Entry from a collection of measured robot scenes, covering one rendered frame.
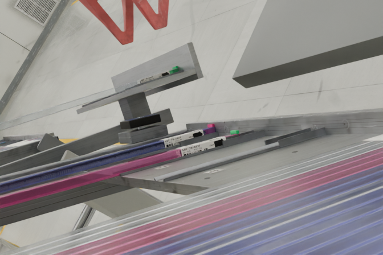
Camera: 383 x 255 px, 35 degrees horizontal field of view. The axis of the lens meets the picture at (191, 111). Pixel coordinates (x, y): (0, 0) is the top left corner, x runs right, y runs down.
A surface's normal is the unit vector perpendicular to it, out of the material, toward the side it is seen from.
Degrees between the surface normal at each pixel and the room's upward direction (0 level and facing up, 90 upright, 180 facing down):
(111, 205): 90
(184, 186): 43
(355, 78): 0
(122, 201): 90
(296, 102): 0
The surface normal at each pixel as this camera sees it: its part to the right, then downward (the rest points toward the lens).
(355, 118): -0.86, 0.21
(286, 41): -0.77, -0.51
